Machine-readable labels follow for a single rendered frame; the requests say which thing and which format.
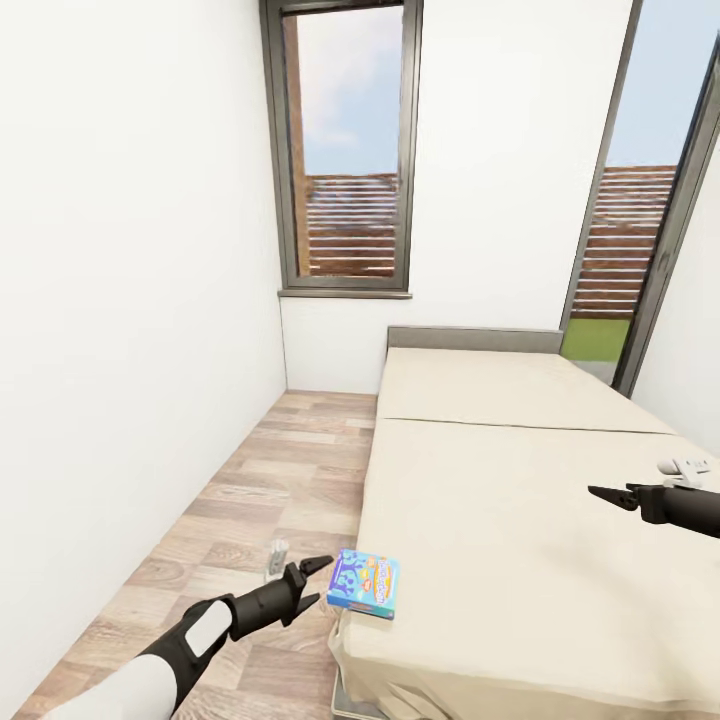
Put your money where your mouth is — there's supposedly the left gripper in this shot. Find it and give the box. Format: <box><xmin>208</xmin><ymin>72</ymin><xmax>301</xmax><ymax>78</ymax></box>
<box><xmin>252</xmin><ymin>554</ymin><xmax>333</xmax><ymax>630</ymax></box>

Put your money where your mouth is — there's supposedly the board game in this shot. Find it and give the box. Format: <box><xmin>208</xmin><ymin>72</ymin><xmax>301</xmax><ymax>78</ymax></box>
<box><xmin>327</xmin><ymin>549</ymin><xmax>400</xmax><ymax>619</ymax></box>

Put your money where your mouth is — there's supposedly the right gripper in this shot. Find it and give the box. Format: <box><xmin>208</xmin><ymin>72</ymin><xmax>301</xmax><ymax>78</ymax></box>
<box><xmin>588</xmin><ymin>483</ymin><xmax>720</xmax><ymax>539</ymax></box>

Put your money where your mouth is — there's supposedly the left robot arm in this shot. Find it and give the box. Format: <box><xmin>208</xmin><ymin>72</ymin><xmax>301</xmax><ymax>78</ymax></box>
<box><xmin>38</xmin><ymin>539</ymin><xmax>333</xmax><ymax>720</ymax></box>

